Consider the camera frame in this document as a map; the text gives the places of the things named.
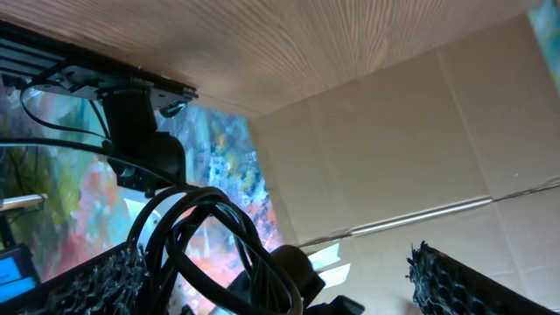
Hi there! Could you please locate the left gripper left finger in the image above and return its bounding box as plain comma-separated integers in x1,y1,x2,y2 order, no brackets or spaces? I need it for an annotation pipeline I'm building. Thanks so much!
1,243,149,315

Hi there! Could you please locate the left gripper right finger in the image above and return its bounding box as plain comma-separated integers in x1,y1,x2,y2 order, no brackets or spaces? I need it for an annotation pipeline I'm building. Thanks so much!
406,241,556,315

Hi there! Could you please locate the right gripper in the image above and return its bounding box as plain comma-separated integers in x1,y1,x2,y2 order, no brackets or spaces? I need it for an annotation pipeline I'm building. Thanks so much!
227,244,367,315

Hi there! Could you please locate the black cable bundle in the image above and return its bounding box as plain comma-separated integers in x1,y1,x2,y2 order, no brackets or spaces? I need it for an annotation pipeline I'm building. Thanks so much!
0,137,305,315

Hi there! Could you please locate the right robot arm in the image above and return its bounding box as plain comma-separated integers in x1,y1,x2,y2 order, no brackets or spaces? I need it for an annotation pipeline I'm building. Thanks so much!
101,88,365,314

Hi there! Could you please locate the cardboard wall panel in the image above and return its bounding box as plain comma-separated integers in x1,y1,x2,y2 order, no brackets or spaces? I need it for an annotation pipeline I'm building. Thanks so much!
249,16,559,314

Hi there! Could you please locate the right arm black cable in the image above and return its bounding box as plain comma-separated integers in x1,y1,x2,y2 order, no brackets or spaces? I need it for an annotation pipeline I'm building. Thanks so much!
18,82,110,140

